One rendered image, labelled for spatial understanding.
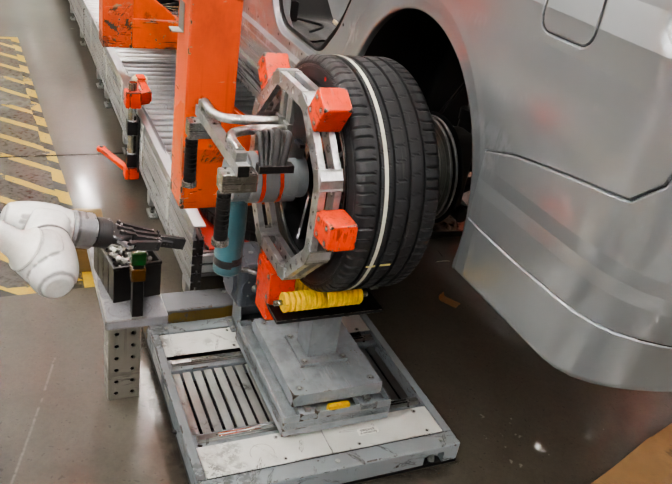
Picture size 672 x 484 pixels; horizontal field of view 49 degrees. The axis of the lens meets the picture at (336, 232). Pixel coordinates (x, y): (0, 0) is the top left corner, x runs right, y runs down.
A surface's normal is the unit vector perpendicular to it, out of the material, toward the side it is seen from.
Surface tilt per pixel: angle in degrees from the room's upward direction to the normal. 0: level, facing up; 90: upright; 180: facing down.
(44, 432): 0
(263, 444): 0
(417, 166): 63
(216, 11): 90
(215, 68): 90
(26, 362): 0
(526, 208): 90
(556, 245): 90
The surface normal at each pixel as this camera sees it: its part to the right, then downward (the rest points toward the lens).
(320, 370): 0.14, -0.87
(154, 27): 0.39, 0.48
